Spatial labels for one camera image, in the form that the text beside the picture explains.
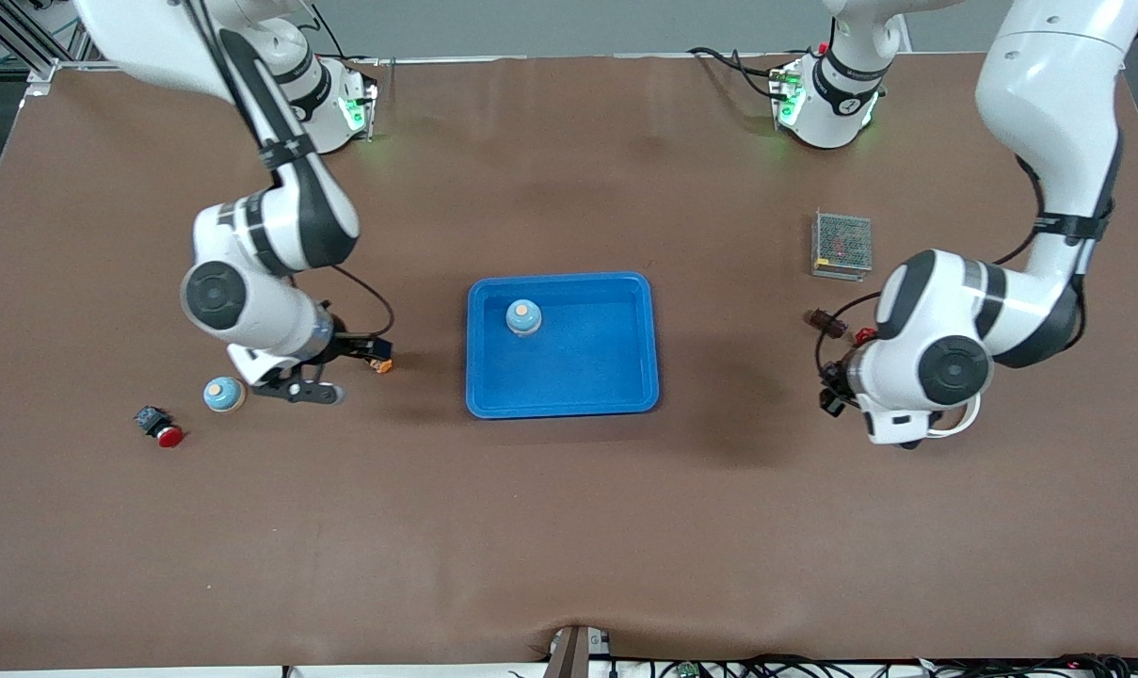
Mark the blue plastic tray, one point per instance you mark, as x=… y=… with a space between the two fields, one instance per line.
x=568 y=395

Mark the light blue call bell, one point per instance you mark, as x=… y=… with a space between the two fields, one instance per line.
x=222 y=394
x=523 y=318

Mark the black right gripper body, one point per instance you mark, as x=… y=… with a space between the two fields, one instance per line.
x=351 y=347

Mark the red yellow emergency stop button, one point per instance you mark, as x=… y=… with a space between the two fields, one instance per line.
x=381 y=365

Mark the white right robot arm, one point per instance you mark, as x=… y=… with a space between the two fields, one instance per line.
x=277 y=226

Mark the brown cylindrical capacitor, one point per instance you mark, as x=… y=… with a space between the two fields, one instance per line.
x=827 y=324

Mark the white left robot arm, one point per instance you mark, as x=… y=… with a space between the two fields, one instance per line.
x=1049 y=85

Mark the white curved plastic bracket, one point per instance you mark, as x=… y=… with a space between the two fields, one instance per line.
x=971 y=412

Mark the grey metal mount bracket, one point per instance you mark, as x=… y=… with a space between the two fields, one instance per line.
x=573 y=652

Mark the metal mesh power supply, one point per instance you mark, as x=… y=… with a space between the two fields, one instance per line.
x=841 y=243

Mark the red mushroom button dark body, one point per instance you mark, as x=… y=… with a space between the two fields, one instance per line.
x=159 y=427

